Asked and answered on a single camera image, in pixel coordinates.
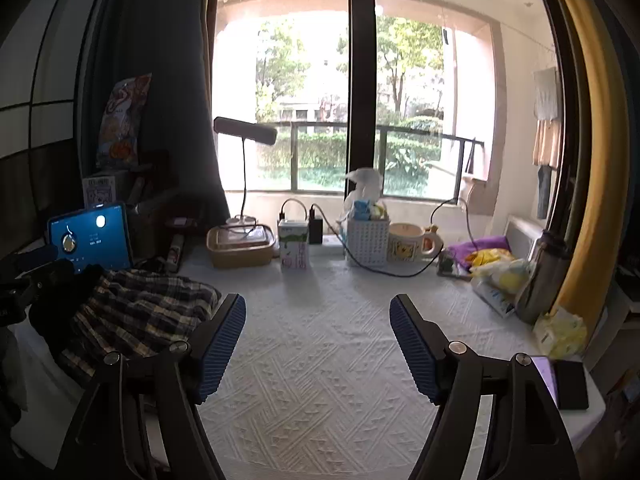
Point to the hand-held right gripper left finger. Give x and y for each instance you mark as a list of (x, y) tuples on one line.
[(220, 347)]

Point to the balcony railing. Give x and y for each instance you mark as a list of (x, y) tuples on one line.
[(400, 135)]

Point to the black charger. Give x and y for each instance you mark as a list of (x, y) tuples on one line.
[(316, 225)]

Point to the white printed box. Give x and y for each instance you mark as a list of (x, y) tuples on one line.
[(99, 191)]

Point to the colourful snack bag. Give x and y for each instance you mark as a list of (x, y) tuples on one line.
[(122, 125)]

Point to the dark teal curtain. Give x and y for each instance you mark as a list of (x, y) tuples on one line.
[(165, 85)]

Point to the white perforated basket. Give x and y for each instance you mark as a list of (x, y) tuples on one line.
[(367, 242)]

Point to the blue plaid shirt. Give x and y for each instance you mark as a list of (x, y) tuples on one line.
[(140, 310)]

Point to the beige lidded container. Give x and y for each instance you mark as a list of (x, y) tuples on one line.
[(240, 250)]

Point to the white textured tablecloth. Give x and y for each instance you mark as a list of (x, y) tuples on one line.
[(320, 360)]

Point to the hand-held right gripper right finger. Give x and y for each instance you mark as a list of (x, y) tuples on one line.
[(414, 350)]

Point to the yellow curtain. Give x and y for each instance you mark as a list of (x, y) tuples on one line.
[(590, 135)]

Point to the cream printed mug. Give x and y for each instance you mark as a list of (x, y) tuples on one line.
[(407, 245)]

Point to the clear plastic bag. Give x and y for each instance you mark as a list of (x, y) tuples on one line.
[(364, 182)]

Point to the yellow tissue pack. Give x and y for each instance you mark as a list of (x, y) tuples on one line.
[(560, 332)]

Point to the white and green carton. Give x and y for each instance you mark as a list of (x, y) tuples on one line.
[(293, 245)]

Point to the dark window frame post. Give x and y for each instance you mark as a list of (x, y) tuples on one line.
[(361, 75)]

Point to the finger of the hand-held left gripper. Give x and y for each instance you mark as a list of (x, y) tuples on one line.
[(37, 257)]

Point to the steel thermos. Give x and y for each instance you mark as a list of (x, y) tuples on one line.
[(540, 280)]

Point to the tablet with blue screen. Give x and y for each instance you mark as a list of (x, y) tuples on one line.
[(92, 240)]

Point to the black cloth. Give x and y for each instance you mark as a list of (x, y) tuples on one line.
[(55, 310)]

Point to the white and blue packet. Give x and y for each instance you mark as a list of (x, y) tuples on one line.
[(492, 297)]

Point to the black phone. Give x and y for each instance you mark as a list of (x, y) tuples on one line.
[(571, 385)]

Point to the black desk lamp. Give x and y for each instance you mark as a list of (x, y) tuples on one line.
[(245, 130)]

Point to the phone with purple screen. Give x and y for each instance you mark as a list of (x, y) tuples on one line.
[(545, 377)]

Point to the hanging clothes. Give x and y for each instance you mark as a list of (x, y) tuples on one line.
[(546, 110)]

